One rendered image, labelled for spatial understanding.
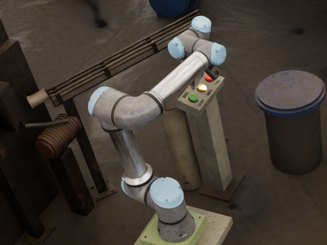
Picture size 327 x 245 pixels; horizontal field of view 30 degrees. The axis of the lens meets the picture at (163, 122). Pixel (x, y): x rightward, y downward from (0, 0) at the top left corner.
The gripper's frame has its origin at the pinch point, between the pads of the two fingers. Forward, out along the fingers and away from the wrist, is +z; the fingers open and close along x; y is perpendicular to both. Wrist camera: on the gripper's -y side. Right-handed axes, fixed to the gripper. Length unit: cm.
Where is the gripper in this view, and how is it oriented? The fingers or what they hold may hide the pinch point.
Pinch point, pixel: (195, 87)
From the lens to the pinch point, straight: 256.8
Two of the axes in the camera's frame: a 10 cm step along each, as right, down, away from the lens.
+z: -0.8, 6.5, 7.6
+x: -5.1, 6.3, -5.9
